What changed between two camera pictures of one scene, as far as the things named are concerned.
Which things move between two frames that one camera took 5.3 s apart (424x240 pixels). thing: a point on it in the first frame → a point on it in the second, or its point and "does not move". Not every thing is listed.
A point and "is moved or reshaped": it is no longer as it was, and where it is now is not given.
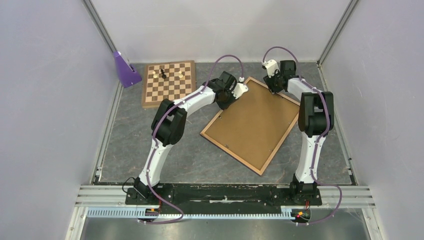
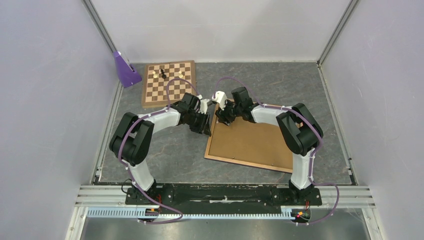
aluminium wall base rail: (99, 166) does not move
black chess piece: (164, 76) does not move
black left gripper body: (227, 100) → (196, 121)
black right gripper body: (273, 82) → (233, 109)
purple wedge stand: (127, 75) does not move
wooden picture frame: (281, 95) is moved or reshaped
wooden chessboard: (167, 80) does not move
